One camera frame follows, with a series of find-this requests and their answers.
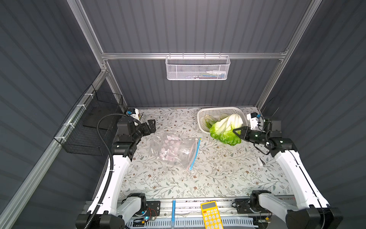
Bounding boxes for small white object on table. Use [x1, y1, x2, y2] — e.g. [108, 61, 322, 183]
[256, 157, 266, 167]

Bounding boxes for clear zip-top bag pink seal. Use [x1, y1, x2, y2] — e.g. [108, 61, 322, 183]
[150, 131, 201, 169]

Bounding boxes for white perforated plastic basket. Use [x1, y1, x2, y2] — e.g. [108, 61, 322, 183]
[197, 107, 248, 136]

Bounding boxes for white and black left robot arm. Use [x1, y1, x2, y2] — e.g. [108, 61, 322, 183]
[75, 114, 156, 229]

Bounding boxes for white wire wall basket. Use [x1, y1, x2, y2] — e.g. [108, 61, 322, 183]
[165, 55, 231, 81]

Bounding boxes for yellow calculator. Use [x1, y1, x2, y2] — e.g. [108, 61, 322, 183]
[200, 201, 224, 229]

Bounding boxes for black wire mesh basket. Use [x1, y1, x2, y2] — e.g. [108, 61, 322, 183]
[54, 86, 124, 156]

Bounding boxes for blue pen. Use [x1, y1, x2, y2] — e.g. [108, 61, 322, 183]
[171, 199, 176, 229]

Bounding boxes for chinese cabbage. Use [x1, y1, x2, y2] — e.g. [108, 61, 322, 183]
[209, 114, 244, 146]
[203, 115, 218, 129]

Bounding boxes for white slotted cable duct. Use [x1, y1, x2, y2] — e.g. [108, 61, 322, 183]
[126, 217, 259, 229]

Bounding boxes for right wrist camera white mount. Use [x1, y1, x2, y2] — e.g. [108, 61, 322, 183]
[246, 112, 262, 130]

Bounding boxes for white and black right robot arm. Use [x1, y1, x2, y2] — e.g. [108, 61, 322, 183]
[233, 120, 343, 229]

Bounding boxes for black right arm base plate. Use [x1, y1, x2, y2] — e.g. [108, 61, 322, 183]
[231, 198, 271, 214]

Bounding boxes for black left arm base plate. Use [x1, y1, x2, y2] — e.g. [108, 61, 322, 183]
[142, 200, 161, 217]

